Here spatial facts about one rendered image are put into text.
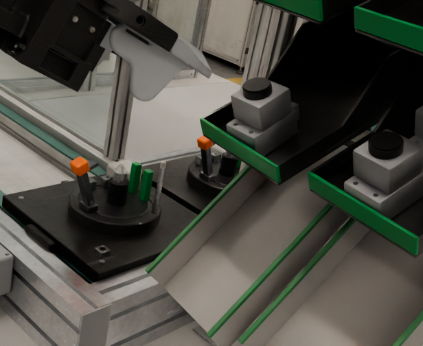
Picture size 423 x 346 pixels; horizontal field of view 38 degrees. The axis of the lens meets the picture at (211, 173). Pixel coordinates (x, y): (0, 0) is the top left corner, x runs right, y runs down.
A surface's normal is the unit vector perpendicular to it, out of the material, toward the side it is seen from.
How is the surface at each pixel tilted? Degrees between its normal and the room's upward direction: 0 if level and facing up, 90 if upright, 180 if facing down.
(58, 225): 0
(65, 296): 0
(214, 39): 90
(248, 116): 115
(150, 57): 81
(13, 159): 0
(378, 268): 45
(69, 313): 90
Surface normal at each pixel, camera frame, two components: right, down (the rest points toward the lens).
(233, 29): -0.67, 0.17
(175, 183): 0.19, -0.90
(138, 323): 0.71, 0.40
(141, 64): 0.37, 0.29
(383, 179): -0.80, 0.47
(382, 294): -0.42, -0.57
